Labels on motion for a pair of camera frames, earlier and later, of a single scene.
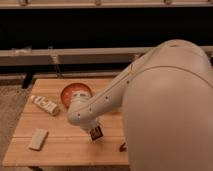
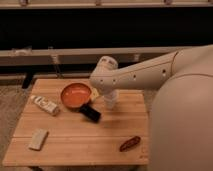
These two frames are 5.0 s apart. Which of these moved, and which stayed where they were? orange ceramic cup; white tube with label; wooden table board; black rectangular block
Moved: black rectangular block
Stayed: wooden table board; white tube with label; orange ceramic cup
